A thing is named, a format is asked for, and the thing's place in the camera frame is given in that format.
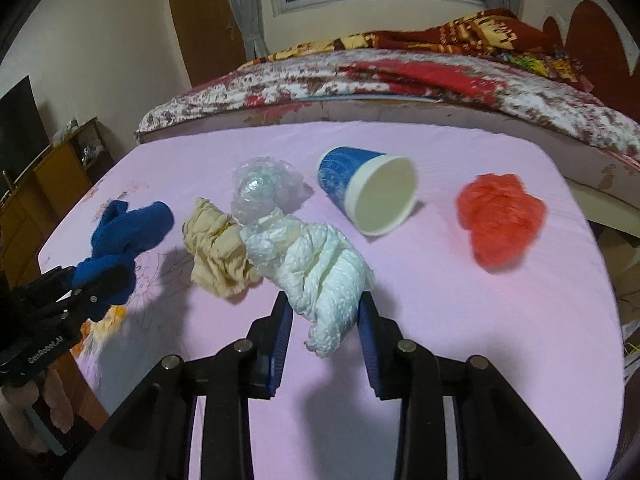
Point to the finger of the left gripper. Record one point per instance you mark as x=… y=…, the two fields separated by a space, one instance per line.
x=101 y=286
x=49 y=286

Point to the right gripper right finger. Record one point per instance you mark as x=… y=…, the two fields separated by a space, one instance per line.
x=379 y=338

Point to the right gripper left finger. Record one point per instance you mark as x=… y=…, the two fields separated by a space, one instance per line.
x=270 y=336

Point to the dark blue cloth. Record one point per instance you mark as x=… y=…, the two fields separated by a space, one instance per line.
x=123 y=234

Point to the white tissue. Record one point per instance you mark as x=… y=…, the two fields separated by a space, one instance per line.
x=319 y=269

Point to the person left hand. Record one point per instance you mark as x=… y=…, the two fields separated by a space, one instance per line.
x=24 y=410

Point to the wooden cabinet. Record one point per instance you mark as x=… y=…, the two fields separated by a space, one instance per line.
x=46 y=192

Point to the beige crumpled cloth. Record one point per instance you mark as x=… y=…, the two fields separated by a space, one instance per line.
x=212 y=238

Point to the pink table cloth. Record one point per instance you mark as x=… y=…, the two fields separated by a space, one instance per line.
x=549 y=323

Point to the blue white paper cup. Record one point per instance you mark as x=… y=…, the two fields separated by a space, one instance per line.
x=376 y=191

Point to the clear plastic wrap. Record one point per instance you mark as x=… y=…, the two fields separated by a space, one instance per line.
x=262 y=184

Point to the black television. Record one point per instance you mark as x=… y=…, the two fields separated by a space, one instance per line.
x=22 y=134

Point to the red plastic bag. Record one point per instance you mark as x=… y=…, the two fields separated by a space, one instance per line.
x=502 y=218

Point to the bed mattress floral sheet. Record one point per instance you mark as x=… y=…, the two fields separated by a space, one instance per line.
x=593 y=145

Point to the cardboard box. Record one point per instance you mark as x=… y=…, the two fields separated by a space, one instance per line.
x=621 y=256

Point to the wooden door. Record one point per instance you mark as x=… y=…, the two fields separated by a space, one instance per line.
x=210 y=41

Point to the red patterned blanket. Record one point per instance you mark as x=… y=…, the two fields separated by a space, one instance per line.
x=495 y=34

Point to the left grey curtain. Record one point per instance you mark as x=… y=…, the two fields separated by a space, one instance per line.
x=248 y=17

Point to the red heart headboard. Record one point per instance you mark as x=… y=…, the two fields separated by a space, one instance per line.
x=593 y=39

